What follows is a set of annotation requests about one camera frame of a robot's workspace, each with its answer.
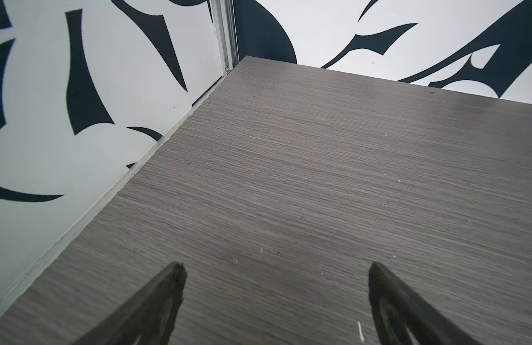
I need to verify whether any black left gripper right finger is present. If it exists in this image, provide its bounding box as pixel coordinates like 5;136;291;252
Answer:
368;262;479;344

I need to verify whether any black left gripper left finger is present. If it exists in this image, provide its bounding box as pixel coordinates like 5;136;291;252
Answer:
74;262;187;344

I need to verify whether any aluminium frame corner post left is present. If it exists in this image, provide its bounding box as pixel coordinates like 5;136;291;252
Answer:
209;0;240;76

